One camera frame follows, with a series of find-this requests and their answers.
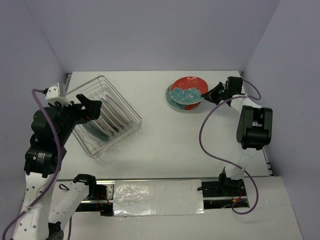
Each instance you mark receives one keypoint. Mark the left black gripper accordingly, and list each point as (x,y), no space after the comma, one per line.
(92,108)

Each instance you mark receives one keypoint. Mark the metal base rail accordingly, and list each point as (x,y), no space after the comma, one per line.
(213,197)

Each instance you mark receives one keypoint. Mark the red teal floral plate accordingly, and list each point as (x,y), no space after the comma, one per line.
(177,106)

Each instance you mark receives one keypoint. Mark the silver foil sheet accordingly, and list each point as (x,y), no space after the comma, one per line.
(157,198)

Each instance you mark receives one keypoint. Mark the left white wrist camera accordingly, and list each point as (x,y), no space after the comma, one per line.
(56,93)

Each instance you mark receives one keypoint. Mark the teal green plate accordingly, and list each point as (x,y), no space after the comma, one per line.
(91,129)

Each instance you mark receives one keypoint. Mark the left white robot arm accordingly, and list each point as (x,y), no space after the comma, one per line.
(52,127)

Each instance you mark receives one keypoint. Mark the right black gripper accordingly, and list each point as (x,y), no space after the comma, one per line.
(211,95)

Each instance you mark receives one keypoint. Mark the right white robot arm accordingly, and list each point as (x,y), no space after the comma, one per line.
(254,129)

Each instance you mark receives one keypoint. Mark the wire dish rack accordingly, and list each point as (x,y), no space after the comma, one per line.
(94,89)

